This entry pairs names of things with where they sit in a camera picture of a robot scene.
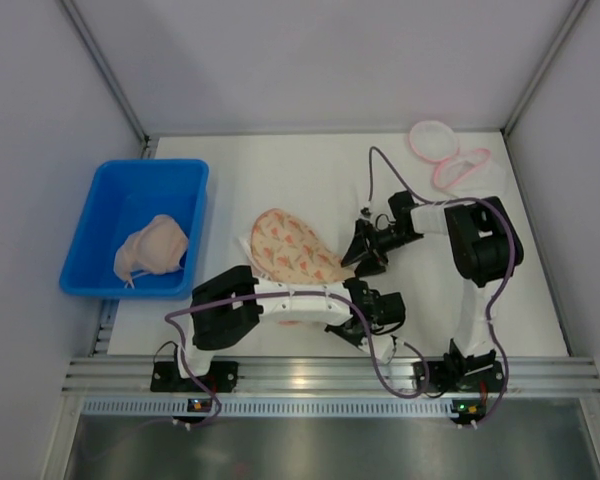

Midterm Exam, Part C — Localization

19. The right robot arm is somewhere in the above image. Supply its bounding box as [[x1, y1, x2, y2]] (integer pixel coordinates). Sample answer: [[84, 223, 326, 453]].
[[341, 191, 524, 377]]

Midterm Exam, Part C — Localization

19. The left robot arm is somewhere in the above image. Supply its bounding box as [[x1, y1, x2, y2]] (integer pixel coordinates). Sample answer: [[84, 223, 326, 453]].
[[175, 265, 407, 378]]

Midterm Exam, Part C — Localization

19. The blue plastic bin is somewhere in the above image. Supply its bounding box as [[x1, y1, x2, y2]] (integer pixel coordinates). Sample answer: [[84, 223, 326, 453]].
[[59, 159, 209, 299]]

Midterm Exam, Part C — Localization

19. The pink trimmed mesh laundry bag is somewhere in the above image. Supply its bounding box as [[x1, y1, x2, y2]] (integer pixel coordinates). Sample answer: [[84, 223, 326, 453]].
[[406, 120, 507, 198]]

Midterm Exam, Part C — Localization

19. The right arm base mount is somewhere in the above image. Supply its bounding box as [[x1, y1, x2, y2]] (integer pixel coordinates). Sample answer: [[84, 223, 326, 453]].
[[425, 356, 505, 398]]

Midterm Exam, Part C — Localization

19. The pink bra in bin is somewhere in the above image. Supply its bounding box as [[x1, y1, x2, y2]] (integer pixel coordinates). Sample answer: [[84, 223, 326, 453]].
[[113, 214, 189, 288]]

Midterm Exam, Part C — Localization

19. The purple cable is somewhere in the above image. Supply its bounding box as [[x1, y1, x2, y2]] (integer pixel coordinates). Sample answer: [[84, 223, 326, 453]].
[[365, 145, 514, 429], [164, 292, 429, 429]]

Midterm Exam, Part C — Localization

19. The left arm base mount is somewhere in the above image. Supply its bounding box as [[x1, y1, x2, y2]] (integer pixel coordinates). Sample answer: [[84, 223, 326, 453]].
[[149, 357, 239, 396]]

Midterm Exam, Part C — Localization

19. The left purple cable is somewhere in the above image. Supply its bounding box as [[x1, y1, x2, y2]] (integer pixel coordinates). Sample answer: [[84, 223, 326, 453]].
[[164, 292, 429, 429]]

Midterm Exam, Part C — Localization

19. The aluminium mounting rail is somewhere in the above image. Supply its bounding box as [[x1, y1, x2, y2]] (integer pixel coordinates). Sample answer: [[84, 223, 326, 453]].
[[62, 299, 600, 419]]

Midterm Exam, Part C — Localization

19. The floral orange laundry bag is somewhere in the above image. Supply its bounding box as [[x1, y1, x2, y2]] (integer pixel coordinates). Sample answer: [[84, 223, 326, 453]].
[[234, 205, 356, 329]]

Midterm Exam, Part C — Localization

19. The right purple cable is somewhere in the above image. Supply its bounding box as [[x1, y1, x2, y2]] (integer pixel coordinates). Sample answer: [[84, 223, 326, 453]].
[[365, 145, 514, 429]]

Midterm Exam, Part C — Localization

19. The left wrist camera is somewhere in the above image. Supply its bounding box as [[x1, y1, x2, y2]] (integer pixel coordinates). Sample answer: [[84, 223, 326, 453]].
[[385, 335, 406, 364]]

